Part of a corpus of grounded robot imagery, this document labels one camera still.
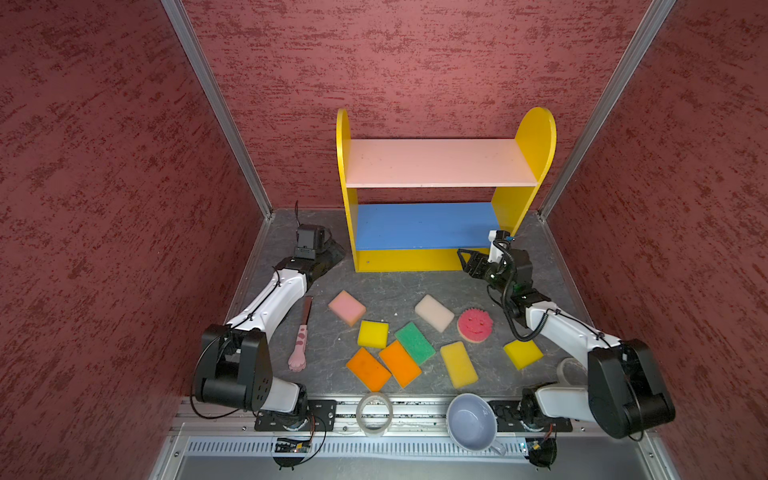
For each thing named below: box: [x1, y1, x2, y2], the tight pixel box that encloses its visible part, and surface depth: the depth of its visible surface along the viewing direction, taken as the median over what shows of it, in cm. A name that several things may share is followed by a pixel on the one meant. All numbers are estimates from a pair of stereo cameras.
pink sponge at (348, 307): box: [328, 290, 367, 327], surface depth 94 cm
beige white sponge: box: [414, 294, 455, 333], surface depth 93 cm
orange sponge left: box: [346, 347, 392, 392], surface depth 83 cm
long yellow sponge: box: [440, 341, 479, 389], surface depth 83 cm
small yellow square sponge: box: [357, 320, 390, 349], surface depth 88 cm
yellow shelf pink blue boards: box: [336, 108, 557, 273], surface depth 82 cm
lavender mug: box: [446, 392, 506, 456], surface depth 72 cm
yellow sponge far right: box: [504, 340, 544, 371], surface depth 85 cm
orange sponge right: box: [378, 340, 422, 389], surface depth 83 cm
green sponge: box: [394, 322, 437, 366], surface depth 87 cm
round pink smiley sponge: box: [457, 308, 493, 343], surface depth 89 cm
